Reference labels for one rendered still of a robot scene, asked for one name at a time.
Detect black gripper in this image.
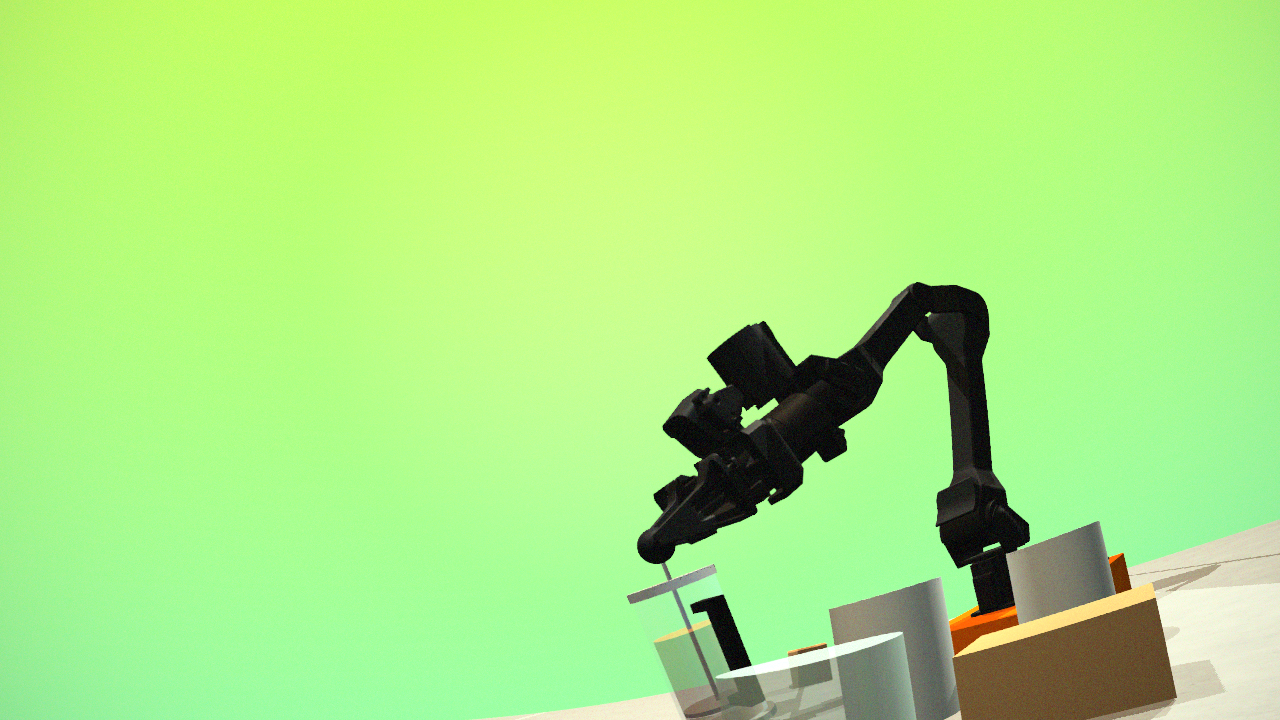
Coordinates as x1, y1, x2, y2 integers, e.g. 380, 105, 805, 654
650, 416, 804, 546

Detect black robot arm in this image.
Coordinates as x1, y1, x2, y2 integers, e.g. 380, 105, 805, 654
662, 282, 1030, 618

